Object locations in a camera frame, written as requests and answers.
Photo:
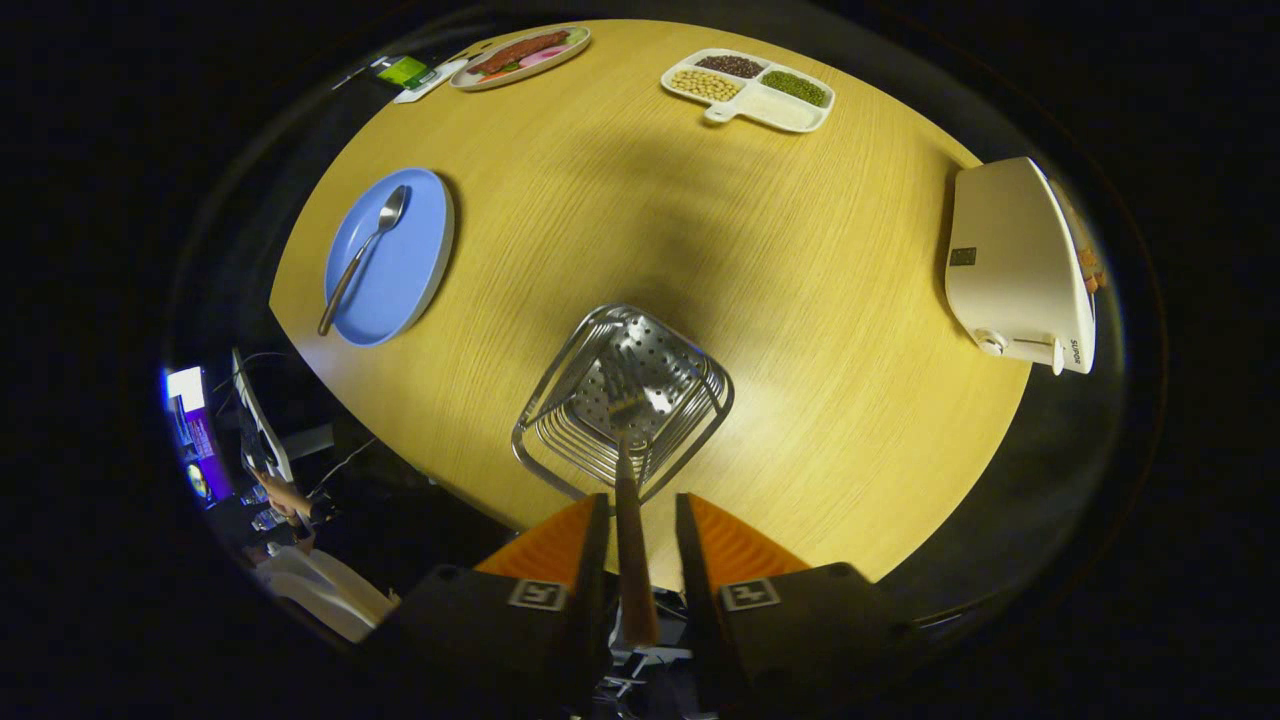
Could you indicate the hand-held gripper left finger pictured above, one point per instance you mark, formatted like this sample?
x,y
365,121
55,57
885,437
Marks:
x,y
590,600

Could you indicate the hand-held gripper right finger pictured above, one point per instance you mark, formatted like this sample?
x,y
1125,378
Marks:
x,y
695,600

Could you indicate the metal spoon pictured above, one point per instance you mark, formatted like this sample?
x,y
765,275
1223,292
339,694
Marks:
x,y
362,255

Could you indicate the blue round plate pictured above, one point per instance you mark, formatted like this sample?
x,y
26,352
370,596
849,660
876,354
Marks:
x,y
395,270

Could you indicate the computer monitor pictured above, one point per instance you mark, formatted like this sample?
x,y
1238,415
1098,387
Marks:
x,y
195,430

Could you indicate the white toaster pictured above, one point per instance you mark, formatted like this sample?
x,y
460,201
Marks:
x,y
1010,265

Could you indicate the white divided tray with beans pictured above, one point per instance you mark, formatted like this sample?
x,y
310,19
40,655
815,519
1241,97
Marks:
x,y
748,90

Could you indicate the white square coaster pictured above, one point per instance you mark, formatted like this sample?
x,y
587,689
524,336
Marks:
x,y
432,84

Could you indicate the white plate with food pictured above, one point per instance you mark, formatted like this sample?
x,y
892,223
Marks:
x,y
520,55

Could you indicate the green drink bottle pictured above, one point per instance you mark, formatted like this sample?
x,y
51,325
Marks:
x,y
402,70

